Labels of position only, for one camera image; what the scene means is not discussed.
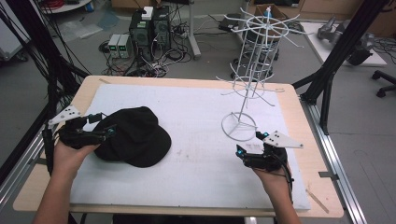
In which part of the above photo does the white board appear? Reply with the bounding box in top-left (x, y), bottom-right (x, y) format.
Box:
top-left (300, 21), bottom-right (389, 68)

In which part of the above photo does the white foam mat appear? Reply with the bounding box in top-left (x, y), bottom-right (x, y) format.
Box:
top-left (69, 83), bottom-right (312, 212)

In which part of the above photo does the black office chair base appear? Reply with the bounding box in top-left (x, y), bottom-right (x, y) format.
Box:
top-left (371, 69), bottom-right (396, 99)

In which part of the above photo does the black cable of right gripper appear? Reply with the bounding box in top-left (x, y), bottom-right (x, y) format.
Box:
top-left (273, 150), bottom-right (296, 204)

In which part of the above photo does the person's right hand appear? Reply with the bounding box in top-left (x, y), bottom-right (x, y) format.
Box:
top-left (251, 162), bottom-right (293, 201)

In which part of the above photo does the grey metal table leg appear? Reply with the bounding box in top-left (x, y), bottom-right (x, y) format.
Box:
top-left (186, 0), bottom-right (203, 61)

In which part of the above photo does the clear plastic sheet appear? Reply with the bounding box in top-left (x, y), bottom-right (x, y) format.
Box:
top-left (57, 19), bottom-right (105, 41)

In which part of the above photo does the white box on computer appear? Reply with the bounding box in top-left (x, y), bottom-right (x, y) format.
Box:
top-left (140, 6), bottom-right (155, 21)

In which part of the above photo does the white wire display rack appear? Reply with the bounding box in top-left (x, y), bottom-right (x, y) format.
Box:
top-left (215, 5), bottom-right (305, 143)

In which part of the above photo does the black computer tower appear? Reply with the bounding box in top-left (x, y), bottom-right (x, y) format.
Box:
top-left (128, 10), bottom-right (154, 62)
top-left (151, 5), bottom-right (172, 52)

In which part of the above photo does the person's left hand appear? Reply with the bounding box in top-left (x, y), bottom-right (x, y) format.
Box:
top-left (51, 140), bottom-right (101, 181)

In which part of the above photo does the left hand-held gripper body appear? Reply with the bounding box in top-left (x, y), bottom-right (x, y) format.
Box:
top-left (47, 105), bottom-right (105, 149)

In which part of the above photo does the black metal frame strut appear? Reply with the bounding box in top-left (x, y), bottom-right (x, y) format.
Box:
top-left (5, 0), bottom-right (92, 104)
top-left (291, 0), bottom-right (390, 136)

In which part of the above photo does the grey bench power supply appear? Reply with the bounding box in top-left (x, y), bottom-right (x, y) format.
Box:
top-left (106, 34), bottom-right (121, 59)
top-left (118, 34), bottom-right (134, 59)

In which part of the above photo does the grey tape piece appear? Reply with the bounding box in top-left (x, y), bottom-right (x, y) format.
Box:
top-left (318, 171), bottom-right (340, 181)

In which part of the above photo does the aluminium rail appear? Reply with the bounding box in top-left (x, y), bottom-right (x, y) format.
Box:
top-left (299, 96), bottom-right (370, 224)
top-left (0, 123), bottom-right (50, 210)

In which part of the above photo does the cardboard box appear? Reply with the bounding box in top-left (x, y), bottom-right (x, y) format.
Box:
top-left (252, 3), bottom-right (289, 39)

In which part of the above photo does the white round table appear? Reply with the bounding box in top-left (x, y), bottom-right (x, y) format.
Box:
top-left (39, 0), bottom-right (93, 15)

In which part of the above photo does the black cap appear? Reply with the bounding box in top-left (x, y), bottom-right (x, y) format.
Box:
top-left (92, 105), bottom-right (173, 169)

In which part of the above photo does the thin wooden stick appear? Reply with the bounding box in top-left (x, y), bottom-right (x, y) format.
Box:
top-left (305, 188), bottom-right (331, 215)

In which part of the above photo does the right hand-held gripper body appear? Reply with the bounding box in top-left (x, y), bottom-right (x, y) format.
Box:
top-left (244, 130), bottom-right (304, 173)

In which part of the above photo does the tangle of floor cables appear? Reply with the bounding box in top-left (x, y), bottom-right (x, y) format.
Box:
top-left (98, 18), bottom-right (194, 78)

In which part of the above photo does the chrome wheeled stand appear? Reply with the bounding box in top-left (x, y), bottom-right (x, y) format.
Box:
top-left (230, 36), bottom-right (280, 80)

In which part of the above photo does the grey robot part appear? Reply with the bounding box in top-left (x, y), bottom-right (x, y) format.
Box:
top-left (317, 16), bottom-right (375, 67)

